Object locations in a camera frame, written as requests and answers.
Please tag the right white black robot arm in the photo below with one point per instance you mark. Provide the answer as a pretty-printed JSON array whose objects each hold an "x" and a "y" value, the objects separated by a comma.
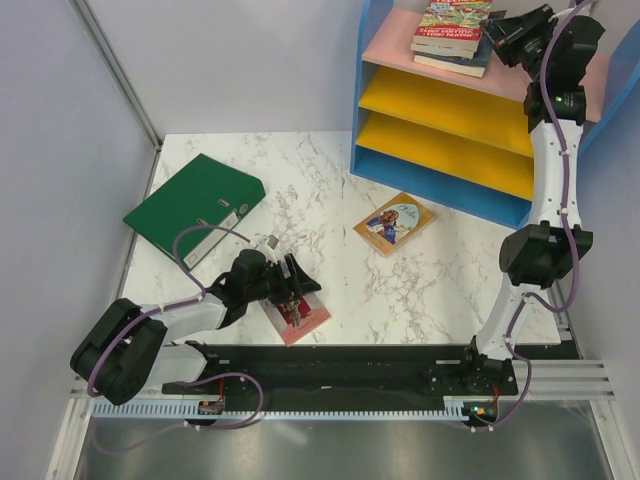
[{"x": 554, "y": 49}]

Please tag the orange Hello book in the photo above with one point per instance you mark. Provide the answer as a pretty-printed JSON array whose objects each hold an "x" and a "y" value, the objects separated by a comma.
[{"x": 396, "y": 222}]

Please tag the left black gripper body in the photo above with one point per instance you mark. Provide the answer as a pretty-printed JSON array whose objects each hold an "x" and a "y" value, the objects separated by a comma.
[{"x": 278, "y": 289}]

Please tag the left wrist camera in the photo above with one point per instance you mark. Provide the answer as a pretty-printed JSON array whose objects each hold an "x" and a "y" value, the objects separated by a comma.
[{"x": 267, "y": 245}]

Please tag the blue Nineteen Eighty-Four book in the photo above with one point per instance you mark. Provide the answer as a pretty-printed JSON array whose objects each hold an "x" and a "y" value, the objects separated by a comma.
[{"x": 454, "y": 60}]

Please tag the red Treehouse book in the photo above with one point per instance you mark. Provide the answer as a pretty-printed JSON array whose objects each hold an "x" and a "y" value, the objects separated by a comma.
[{"x": 451, "y": 28}]

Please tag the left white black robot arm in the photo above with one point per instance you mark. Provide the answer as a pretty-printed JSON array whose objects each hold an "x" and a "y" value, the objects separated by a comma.
[{"x": 129, "y": 348}]

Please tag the green lever arch binder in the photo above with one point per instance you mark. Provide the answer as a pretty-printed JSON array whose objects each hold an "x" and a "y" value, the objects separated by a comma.
[{"x": 204, "y": 192}]

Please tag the aluminium corner post left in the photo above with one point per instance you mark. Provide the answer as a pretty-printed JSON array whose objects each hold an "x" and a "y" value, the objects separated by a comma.
[{"x": 97, "y": 35}]

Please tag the red and pink castle book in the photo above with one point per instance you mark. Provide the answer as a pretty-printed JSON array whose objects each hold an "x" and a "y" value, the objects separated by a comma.
[{"x": 297, "y": 319}]

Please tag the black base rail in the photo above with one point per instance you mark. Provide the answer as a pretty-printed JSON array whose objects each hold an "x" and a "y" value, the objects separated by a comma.
[{"x": 364, "y": 377}]

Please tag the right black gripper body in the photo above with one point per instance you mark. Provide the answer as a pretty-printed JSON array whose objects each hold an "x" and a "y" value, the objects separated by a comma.
[{"x": 528, "y": 47}]

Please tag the white slotted cable duct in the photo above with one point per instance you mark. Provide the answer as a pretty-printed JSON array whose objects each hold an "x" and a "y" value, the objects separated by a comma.
[{"x": 193, "y": 409}]

